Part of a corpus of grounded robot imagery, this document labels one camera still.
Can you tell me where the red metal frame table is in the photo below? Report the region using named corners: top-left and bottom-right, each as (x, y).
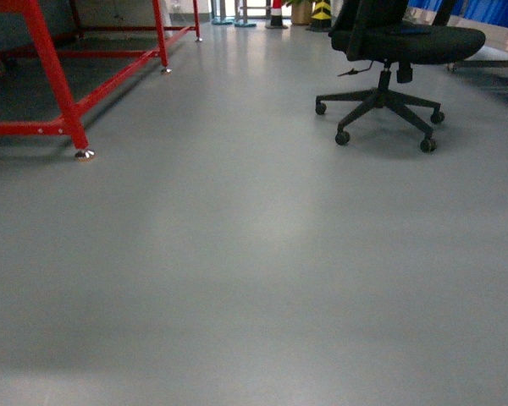
top-left (0, 1), bottom-right (201, 167)

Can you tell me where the yellow black striped bollard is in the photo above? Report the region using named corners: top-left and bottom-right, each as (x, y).
top-left (306, 0), bottom-right (332, 32)

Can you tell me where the black office chair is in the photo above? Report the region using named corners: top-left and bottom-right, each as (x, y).
top-left (315, 1), bottom-right (486, 153)

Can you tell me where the red white traffic cone left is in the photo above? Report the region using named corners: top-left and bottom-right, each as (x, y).
top-left (265, 0), bottom-right (288, 30)

